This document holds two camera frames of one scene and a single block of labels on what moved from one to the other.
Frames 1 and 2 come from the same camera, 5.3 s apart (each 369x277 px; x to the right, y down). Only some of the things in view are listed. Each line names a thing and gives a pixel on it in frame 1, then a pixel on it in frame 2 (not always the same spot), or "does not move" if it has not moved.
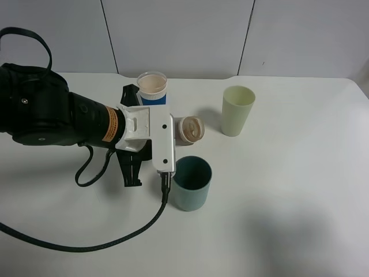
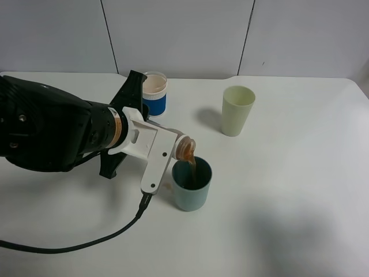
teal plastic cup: [191, 182] does not move
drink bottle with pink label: [188, 130] → [184, 147]
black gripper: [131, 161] → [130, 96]
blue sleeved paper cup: [153, 88] does not move
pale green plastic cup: [237, 103] does not move
